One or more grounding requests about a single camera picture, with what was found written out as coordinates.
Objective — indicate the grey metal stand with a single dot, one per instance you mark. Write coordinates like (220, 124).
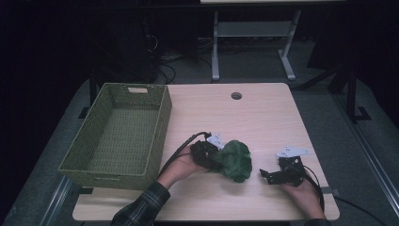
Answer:
(251, 29)

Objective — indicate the person's left hand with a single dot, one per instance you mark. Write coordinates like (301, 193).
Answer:
(180, 168)

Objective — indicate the green plush garment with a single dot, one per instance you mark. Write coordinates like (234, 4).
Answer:
(236, 160)

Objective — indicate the person's right hand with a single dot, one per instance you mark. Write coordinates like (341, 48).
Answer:
(304, 196)

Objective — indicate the green woven basket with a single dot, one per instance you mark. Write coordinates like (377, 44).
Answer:
(125, 135)

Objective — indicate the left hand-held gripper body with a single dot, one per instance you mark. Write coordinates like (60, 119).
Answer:
(204, 153)

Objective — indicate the dark round table grommet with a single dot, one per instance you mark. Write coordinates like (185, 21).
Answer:
(236, 95)

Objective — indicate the black metal stand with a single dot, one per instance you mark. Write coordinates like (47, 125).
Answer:
(352, 94)

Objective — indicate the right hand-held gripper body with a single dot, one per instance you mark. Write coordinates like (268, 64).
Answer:
(291, 172)

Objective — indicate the metal floor rail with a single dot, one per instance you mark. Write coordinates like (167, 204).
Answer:
(56, 201)
(370, 150)

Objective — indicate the grey table edge bracket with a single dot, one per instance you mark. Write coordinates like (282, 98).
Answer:
(330, 190)

